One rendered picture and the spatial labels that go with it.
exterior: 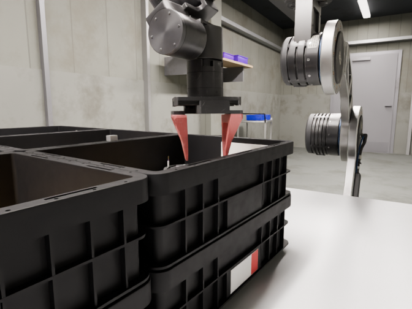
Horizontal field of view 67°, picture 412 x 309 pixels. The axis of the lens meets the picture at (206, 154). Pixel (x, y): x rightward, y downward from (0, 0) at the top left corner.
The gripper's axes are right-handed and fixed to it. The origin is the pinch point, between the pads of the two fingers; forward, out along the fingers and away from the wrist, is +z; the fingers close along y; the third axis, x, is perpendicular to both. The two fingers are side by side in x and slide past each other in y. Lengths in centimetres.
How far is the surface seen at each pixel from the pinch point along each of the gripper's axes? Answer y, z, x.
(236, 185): 3.9, 4.3, -4.7
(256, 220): 8.0, 11.0, -2.1
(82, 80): -72, -37, 257
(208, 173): -1.7, 0.8, -12.0
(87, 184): -15.9, 1.3, -12.5
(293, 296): 12.9, 22.4, -6.4
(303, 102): 353, -27, 666
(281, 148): 14.9, -0.1, 4.4
